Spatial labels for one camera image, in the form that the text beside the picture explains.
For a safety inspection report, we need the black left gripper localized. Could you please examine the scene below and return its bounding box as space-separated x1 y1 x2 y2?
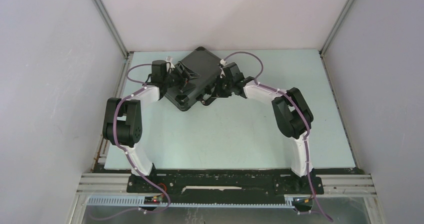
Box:
163 62 202 94

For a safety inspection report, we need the black poker set case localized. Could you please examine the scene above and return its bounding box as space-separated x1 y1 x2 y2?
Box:
165 46 222 111

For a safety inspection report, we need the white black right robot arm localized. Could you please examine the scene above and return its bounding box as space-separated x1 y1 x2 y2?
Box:
212 60 314 193

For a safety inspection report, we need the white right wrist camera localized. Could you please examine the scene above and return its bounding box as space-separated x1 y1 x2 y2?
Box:
218 59 227 78

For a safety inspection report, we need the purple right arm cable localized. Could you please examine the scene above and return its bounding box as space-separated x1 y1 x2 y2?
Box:
223 51 334 223

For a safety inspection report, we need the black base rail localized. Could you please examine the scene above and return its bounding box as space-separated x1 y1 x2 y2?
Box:
126 169 324 205

